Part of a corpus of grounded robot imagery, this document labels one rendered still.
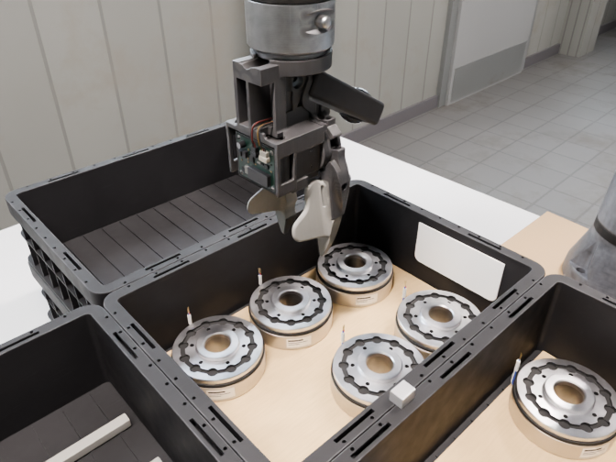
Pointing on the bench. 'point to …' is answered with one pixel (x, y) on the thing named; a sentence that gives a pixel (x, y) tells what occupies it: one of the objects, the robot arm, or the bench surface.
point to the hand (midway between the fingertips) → (307, 230)
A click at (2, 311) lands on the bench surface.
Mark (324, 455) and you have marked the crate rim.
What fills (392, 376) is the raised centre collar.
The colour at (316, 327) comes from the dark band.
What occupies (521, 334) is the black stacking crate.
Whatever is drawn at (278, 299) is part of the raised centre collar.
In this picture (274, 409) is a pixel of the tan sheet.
